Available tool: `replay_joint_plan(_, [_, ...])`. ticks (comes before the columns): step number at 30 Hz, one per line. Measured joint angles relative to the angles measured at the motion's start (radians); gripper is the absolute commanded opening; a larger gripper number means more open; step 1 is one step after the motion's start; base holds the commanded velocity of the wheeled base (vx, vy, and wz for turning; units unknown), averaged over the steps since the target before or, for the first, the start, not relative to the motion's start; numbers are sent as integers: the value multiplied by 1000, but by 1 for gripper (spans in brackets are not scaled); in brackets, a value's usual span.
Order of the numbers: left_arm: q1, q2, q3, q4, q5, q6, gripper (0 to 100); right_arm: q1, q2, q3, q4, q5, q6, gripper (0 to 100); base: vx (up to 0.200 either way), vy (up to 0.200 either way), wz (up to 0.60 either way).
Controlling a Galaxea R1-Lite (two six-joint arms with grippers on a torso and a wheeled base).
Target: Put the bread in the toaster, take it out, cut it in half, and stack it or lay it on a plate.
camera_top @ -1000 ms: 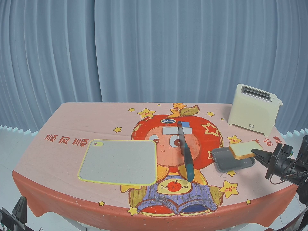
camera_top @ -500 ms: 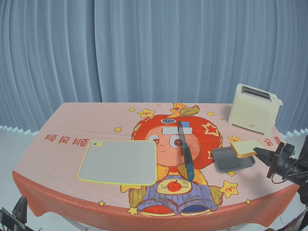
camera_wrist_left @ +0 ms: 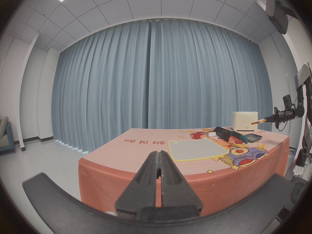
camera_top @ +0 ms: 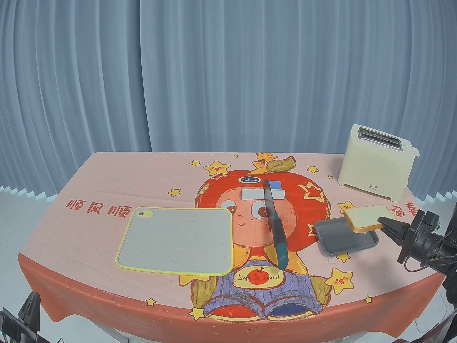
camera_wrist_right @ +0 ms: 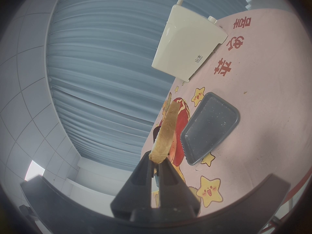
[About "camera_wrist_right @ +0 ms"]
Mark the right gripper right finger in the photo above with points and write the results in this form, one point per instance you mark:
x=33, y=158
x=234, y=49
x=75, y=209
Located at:
x=174, y=191

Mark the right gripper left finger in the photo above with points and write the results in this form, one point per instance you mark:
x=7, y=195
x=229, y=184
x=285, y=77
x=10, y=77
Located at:
x=136, y=190

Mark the slice of bread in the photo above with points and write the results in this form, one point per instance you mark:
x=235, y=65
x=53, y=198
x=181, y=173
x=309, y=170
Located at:
x=167, y=128

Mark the cream toaster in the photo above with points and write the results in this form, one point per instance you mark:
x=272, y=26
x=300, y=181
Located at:
x=187, y=44

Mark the dark grey tray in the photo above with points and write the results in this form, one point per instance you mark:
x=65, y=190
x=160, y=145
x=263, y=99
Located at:
x=209, y=128

